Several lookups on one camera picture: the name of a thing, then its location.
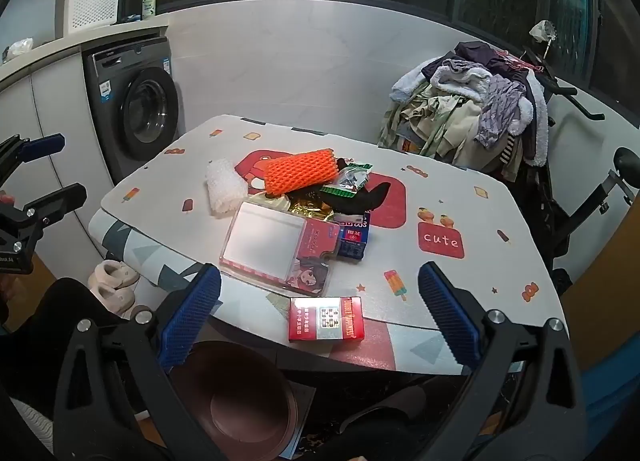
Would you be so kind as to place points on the green clear snack packet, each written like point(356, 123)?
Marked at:
point(350, 178)

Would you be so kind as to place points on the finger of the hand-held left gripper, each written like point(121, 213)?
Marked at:
point(42, 146)
point(60, 201)

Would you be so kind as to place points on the beige fluffy slipper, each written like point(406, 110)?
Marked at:
point(117, 300)
point(112, 275)

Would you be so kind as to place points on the red cigarette pack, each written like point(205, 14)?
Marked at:
point(325, 318)

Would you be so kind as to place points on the white foam net sleeve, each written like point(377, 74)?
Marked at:
point(225, 186)

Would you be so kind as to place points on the blue ice cream box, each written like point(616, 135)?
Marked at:
point(352, 238)

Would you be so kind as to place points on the clear plastic packaging box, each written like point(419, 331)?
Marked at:
point(265, 236)

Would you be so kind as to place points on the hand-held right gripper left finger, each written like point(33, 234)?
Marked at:
point(192, 321)

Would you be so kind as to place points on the grey washing machine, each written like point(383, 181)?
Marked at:
point(145, 111)

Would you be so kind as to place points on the gold foil wrapper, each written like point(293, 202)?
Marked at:
point(310, 208)

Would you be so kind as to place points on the white cabinet counter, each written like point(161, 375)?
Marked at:
point(50, 91)

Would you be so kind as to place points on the small white net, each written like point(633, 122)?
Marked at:
point(540, 31)

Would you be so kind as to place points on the person's leg in dark trousers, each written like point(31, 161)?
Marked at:
point(40, 321)

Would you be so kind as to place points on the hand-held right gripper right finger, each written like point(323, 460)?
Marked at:
point(447, 316)

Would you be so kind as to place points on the soap pump bottle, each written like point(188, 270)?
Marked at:
point(149, 6)

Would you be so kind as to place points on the blue plastic tub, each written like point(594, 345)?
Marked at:
point(615, 386)

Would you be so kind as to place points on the crumpled white bag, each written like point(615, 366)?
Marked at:
point(20, 48)

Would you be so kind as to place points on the black sock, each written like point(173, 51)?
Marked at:
point(360, 201)

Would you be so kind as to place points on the black exercise bike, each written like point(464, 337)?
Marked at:
point(590, 211)

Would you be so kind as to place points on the brown round trash bin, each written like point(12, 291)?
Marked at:
point(240, 406)

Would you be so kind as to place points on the orange foam net sleeve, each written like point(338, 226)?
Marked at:
point(300, 171)

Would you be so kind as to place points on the pile of clothes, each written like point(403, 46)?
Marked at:
point(450, 111)

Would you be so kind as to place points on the white paper sheet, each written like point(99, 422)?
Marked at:
point(305, 411)

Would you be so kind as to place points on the small red card box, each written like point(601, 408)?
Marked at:
point(320, 238)

